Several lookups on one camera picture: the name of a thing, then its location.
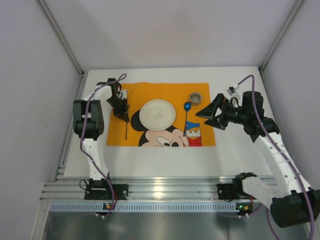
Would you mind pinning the orange cartoon mouse placemat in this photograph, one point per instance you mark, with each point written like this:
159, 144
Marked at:
197, 133

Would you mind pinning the cream round plate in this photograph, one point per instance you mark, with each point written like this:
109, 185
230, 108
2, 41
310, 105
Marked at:
157, 115

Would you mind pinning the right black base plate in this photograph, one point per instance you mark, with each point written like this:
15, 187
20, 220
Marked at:
227, 192

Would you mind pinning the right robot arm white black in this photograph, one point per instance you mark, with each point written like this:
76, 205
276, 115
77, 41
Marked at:
295, 201

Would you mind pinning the blue metal fork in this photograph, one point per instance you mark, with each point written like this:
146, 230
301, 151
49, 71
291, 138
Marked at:
126, 130

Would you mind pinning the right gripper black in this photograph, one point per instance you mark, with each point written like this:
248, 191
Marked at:
220, 113

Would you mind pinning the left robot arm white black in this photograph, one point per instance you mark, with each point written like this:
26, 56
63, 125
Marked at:
89, 125

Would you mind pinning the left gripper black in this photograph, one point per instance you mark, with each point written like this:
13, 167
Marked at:
119, 107

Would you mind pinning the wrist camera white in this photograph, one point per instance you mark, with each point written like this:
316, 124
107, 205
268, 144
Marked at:
123, 94
232, 91

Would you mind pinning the small grey ceramic cup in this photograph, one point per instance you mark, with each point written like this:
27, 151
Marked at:
195, 98

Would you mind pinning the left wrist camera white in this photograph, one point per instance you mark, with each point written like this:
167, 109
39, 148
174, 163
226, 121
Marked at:
123, 94

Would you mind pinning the aluminium mounting rail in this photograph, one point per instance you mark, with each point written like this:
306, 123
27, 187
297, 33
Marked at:
163, 189

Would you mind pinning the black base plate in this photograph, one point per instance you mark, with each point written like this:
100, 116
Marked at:
227, 192
100, 190

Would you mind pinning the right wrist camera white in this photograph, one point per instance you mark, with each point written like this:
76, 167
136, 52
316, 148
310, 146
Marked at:
232, 91

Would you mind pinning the slotted grey cable duct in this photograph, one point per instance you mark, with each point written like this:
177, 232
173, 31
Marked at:
152, 207

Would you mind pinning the blue metal spoon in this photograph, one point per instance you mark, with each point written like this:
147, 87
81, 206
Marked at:
187, 108

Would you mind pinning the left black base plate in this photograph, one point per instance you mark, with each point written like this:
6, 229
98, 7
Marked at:
100, 190

